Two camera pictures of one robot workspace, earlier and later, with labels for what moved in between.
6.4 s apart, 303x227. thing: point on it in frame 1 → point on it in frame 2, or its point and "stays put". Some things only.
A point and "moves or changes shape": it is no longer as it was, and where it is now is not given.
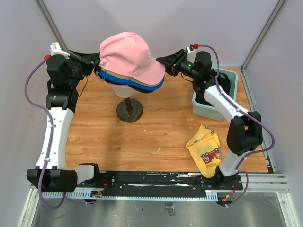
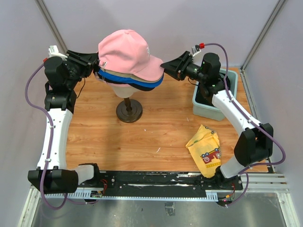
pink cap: x=127 y=54 stays put
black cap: x=223 y=81 stays put
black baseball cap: x=141 y=90 moves or changes shape
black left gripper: x=89 y=61 stays put
